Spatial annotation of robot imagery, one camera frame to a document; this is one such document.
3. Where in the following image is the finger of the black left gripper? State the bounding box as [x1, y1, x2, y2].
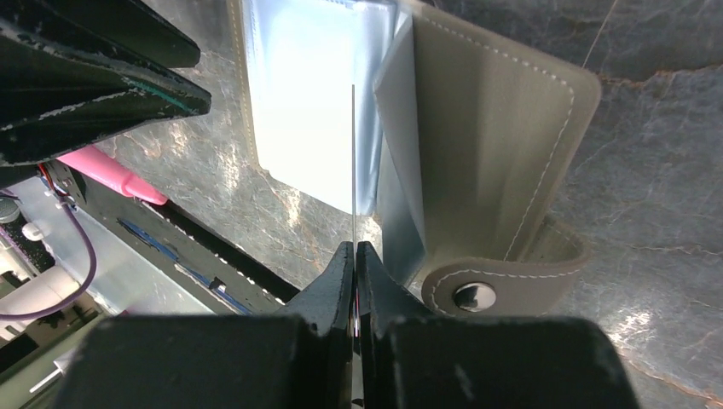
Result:
[1, 16, 211, 166]
[36, 1, 200, 68]

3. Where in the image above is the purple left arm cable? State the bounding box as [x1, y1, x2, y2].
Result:
[0, 200, 98, 323]

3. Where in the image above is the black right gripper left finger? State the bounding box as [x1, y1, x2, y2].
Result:
[54, 242, 354, 408]

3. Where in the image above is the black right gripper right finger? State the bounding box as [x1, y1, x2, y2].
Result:
[356, 241, 639, 408]

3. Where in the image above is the pink cylindrical marker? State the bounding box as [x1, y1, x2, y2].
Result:
[58, 145, 168, 205]

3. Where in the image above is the beige card holder wallet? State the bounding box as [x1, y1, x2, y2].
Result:
[229, 1, 601, 317]

